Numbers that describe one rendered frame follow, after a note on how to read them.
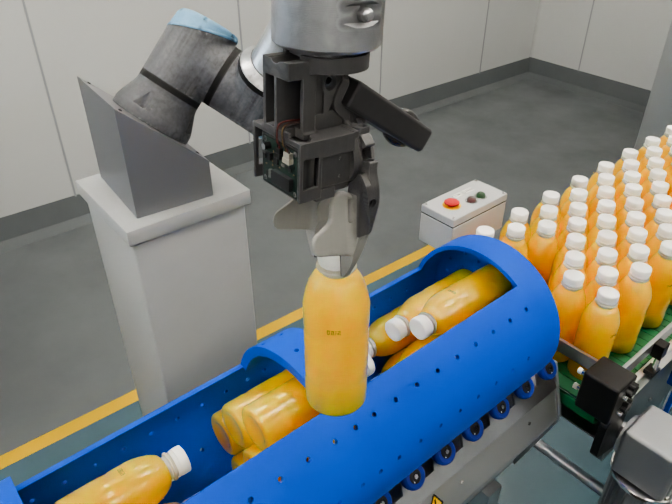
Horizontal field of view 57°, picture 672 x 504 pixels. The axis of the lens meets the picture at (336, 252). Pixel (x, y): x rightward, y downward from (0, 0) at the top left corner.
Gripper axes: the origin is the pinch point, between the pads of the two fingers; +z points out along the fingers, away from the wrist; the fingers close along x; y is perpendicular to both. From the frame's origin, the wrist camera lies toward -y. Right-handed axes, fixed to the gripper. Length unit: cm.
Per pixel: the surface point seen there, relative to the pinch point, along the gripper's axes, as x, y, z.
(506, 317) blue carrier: -2.5, -37.8, 25.6
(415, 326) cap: -12.3, -27.9, 29.2
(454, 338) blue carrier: -3.4, -26.5, 25.2
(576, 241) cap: -15, -79, 31
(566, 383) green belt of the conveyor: -2, -65, 53
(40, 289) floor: -238, -14, 142
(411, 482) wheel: -1, -19, 50
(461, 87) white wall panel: -293, -372, 106
